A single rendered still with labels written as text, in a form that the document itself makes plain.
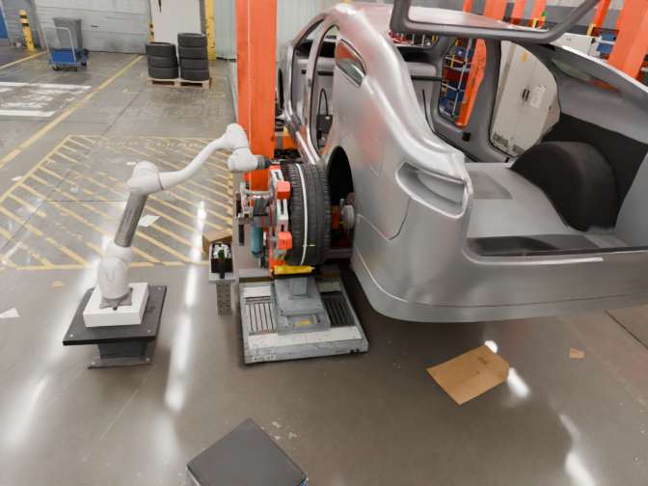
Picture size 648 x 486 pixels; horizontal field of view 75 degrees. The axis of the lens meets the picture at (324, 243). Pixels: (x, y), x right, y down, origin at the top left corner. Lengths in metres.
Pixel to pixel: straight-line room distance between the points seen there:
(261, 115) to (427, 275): 1.60
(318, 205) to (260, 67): 0.96
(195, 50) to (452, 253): 9.46
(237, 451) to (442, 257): 1.23
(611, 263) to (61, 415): 2.90
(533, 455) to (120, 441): 2.24
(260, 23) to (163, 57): 8.16
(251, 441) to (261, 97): 1.99
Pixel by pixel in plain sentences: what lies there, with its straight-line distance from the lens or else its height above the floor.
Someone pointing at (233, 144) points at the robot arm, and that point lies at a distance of 2.54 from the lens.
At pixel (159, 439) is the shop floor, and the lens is 2.63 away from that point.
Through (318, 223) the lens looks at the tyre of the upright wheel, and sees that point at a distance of 2.47.
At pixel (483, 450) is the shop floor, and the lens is 2.76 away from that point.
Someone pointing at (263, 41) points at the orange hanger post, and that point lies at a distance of 2.85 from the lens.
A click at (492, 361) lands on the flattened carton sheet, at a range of 3.26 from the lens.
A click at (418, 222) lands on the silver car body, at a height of 1.33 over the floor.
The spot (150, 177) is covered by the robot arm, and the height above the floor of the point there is 1.17.
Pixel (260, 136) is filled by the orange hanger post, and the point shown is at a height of 1.25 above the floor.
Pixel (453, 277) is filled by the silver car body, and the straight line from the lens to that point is 1.91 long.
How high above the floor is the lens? 2.10
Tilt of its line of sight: 30 degrees down
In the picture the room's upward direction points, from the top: 5 degrees clockwise
